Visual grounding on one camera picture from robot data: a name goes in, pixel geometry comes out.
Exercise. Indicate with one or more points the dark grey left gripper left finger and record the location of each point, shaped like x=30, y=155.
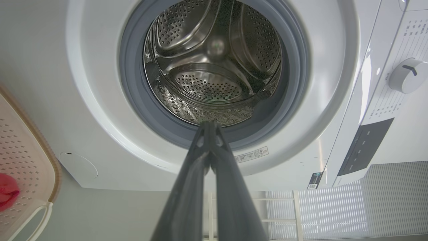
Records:
x=187, y=201

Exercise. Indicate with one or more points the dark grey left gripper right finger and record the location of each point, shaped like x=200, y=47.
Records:
x=234, y=207

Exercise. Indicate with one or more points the plain red garment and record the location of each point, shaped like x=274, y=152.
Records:
x=6, y=192

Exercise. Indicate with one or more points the stainless steel washing machine drum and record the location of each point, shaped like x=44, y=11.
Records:
x=207, y=90

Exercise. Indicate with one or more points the dark washing machine display panel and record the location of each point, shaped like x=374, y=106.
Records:
x=364, y=147

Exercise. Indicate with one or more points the cream perforated laundry basket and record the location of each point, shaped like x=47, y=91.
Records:
x=30, y=157

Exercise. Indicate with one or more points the white washing machine dial knob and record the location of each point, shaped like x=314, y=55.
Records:
x=406, y=78

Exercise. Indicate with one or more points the grey warning sticker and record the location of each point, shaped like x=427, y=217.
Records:
x=250, y=155

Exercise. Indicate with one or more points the black sticker with code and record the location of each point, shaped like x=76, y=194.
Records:
x=315, y=180

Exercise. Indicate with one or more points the grey rubber door gasket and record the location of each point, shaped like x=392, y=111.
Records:
x=133, y=100

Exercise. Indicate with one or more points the round white filter cover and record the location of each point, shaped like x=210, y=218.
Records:
x=78, y=165

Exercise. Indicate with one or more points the white front-load washing machine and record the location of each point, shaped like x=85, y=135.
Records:
x=100, y=100

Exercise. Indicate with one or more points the white metal rack frame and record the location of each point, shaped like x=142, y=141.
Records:
x=297, y=214

